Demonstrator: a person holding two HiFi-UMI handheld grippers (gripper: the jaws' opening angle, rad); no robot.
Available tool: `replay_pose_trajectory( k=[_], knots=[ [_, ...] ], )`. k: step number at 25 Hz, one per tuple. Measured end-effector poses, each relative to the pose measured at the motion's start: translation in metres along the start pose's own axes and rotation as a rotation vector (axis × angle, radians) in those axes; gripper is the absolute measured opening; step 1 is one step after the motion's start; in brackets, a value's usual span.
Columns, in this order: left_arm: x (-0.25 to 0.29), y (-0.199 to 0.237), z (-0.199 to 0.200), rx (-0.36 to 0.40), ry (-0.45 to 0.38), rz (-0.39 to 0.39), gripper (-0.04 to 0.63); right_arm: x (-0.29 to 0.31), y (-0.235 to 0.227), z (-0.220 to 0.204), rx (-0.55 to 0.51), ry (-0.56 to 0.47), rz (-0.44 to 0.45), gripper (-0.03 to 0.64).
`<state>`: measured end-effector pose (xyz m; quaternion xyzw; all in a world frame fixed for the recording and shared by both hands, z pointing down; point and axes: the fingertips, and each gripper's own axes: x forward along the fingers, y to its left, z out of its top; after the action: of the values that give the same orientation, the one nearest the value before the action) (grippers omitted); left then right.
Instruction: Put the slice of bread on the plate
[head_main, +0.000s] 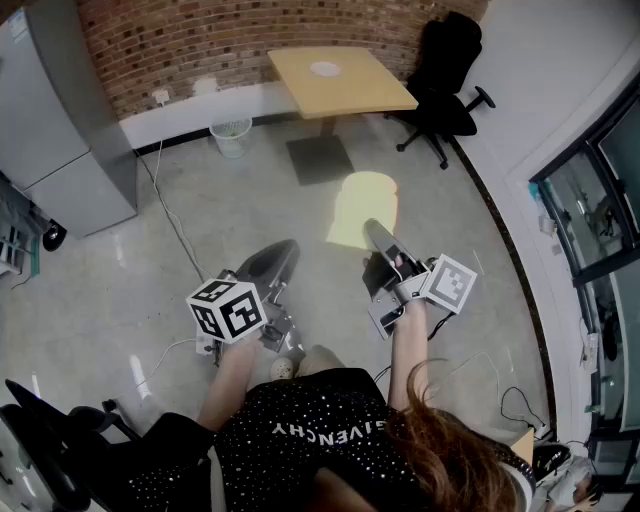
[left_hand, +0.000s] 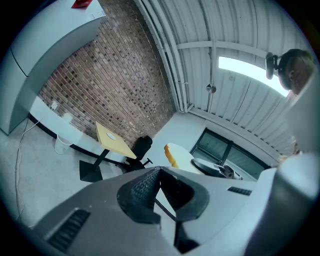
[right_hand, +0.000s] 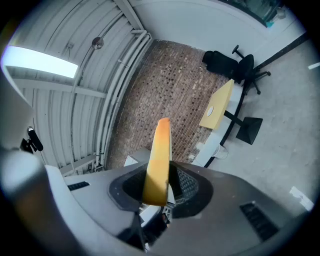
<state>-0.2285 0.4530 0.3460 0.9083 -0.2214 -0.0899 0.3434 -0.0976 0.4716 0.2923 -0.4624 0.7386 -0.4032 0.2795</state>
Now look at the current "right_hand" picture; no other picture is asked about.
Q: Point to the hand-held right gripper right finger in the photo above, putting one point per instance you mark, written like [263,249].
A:
[225,212]

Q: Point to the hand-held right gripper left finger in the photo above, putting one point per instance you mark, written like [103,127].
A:
[95,200]

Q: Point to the white round plate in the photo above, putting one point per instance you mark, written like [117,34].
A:
[210,111]

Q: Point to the white mesh wastebasket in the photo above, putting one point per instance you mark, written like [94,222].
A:
[221,152]

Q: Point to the square wooden table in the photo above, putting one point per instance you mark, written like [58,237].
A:
[220,102]

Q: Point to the white ceiling pipes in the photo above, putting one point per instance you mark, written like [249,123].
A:
[117,85]

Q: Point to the black office chair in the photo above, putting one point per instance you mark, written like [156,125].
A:
[246,66]

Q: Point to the black jacket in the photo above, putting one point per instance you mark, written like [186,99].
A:
[220,63]

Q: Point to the rectangular ceiling light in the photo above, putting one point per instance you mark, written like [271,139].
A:
[40,61]

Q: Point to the round metal ceiling fixture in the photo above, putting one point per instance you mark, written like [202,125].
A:
[97,43]

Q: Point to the glass window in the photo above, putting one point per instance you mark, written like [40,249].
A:
[262,11]

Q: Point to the black mounted camera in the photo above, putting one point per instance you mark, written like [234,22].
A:
[35,140]

